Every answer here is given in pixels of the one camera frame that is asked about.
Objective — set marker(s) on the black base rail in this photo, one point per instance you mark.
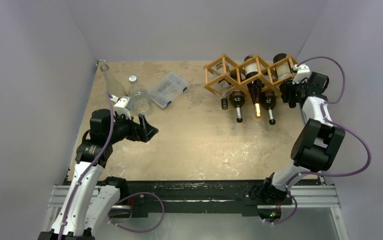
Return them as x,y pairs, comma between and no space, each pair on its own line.
199,197

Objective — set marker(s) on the clear tall glass bottle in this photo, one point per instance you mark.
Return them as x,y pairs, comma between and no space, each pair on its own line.
113,86

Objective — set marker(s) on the clear plastic organizer box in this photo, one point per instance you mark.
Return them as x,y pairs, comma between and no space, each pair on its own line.
168,89

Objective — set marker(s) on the brown bottle gold neck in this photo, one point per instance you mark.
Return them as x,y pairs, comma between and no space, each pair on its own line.
254,87

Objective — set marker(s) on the green bottle cream label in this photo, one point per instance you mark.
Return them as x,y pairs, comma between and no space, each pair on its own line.
283,67

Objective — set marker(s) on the wooden wine rack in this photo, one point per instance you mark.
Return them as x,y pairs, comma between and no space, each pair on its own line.
235,74

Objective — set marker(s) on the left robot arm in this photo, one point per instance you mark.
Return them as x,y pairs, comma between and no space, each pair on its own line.
80,216

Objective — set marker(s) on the clear squat glass bottle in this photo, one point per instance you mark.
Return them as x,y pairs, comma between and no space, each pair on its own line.
141,101

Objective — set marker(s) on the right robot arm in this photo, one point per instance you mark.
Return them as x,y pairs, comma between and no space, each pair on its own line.
316,146

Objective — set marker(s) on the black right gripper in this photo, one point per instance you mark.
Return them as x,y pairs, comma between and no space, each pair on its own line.
289,93

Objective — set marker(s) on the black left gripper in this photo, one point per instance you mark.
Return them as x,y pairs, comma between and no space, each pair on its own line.
137,132

